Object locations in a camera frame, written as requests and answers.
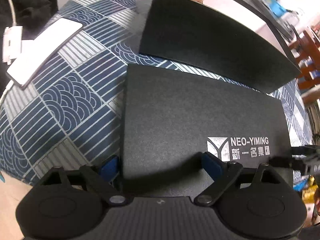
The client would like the black box lid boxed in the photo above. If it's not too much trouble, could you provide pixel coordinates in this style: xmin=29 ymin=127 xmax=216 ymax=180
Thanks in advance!
xmin=121 ymin=64 xmax=291 ymax=197

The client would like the black smartphone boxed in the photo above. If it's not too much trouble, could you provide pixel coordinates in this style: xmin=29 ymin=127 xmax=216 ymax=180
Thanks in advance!
xmin=7 ymin=18 xmax=83 ymax=88

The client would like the white power adapter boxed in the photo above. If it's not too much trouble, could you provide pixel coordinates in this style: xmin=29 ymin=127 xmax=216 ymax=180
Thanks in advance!
xmin=2 ymin=26 xmax=23 ymax=65

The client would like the patterned blue tablecloth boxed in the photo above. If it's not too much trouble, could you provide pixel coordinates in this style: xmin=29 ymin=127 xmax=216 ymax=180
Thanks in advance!
xmin=1 ymin=0 xmax=312 ymax=184

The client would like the blue plastic basket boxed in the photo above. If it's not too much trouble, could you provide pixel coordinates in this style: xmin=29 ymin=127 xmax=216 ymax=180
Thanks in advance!
xmin=261 ymin=0 xmax=287 ymax=17

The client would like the black jacket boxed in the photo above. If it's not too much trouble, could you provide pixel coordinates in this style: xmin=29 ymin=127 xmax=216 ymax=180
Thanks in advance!
xmin=0 ymin=0 xmax=89 ymax=98

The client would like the open black gift box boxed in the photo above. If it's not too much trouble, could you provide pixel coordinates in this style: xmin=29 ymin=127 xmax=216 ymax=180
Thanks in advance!
xmin=139 ymin=0 xmax=300 ymax=93

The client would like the wooden chair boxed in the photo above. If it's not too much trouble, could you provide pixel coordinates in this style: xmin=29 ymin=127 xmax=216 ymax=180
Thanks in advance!
xmin=289 ymin=28 xmax=319 ymax=90

